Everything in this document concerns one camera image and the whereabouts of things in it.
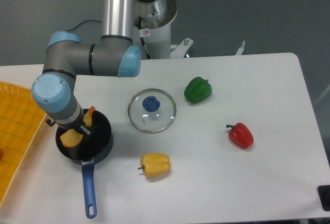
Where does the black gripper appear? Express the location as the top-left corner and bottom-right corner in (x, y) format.
(45, 117), (91, 135)

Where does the black pot blue handle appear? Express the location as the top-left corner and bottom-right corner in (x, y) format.
(56, 110), (113, 219)

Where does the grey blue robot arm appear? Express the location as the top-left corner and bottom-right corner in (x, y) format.
(31, 0), (155, 135)

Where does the black device at table edge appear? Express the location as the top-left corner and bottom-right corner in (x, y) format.
(317, 185), (330, 211)

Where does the yellow plastic basket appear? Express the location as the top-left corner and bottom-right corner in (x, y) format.
(1, 81), (46, 203)

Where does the glass lid blue knob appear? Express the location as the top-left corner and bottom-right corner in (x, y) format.
(127, 89), (177, 134)

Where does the black cable on floor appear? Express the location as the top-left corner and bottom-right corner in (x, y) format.
(65, 20), (103, 32)

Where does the green bell pepper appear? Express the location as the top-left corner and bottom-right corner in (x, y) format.
(184, 77), (212, 104)

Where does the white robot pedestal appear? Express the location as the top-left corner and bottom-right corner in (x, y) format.
(133, 0), (193, 60)

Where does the yellow bell pepper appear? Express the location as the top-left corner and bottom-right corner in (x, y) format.
(138, 153), (171, 178)

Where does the red bell pepper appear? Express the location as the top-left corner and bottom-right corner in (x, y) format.
(226, 123), (254, 149)

